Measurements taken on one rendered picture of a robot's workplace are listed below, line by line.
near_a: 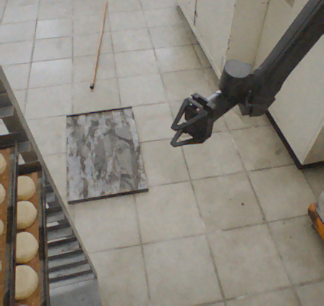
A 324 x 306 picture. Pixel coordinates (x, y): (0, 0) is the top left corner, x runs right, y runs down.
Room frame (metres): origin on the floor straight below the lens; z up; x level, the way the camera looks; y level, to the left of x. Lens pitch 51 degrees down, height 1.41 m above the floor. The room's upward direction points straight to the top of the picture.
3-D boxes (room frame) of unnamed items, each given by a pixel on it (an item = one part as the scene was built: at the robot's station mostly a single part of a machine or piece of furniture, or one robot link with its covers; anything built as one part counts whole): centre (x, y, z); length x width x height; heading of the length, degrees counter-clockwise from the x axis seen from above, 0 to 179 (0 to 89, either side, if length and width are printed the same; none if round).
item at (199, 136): (0.50, -0.05, 0.87); 0.09 x 0.07 x 0.07; 134
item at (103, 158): (1.14, 0.33, 0.02); 0.60 x 0.40 x 0.03; 11
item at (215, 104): (0.55, -0.10, 0.88); 0.07 x 0.07 x 0.10; 44
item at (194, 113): (0.50, -0.05, 0.90); 0.09 x 0.07 x 0.07; 134
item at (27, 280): (0.16, 0.23, 0.87); 0.05 x 0.05 x 0.02
